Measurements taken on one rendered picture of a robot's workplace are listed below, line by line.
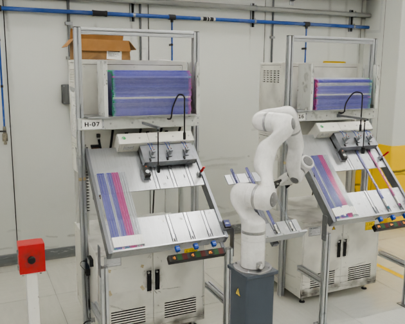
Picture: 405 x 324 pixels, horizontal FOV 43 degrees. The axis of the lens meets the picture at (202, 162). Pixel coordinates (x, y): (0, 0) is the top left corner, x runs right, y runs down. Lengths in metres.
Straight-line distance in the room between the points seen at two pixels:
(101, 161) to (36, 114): 1.53
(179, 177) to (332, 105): 1.29
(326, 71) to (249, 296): 2.02
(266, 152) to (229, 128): 2.59
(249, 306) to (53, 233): 2.55
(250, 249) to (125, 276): 0.95
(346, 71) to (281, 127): 1.67
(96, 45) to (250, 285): 1.79
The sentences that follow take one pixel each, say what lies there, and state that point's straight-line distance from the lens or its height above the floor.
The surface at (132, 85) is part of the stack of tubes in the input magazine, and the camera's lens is 3.09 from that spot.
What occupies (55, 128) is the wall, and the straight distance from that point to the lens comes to 4.54.
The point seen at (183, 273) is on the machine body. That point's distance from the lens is 3.30.
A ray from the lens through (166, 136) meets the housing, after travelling 3.21.
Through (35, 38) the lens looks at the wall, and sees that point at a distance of 4.50.
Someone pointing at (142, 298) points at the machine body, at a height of 0.28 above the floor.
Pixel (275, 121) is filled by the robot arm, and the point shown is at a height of 1.42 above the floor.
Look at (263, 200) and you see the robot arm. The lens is 2.41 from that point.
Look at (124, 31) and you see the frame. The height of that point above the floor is 1.88.
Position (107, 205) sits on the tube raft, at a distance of 2.90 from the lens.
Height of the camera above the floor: 1.67
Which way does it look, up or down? 10 degrees down
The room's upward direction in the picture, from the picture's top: straight up
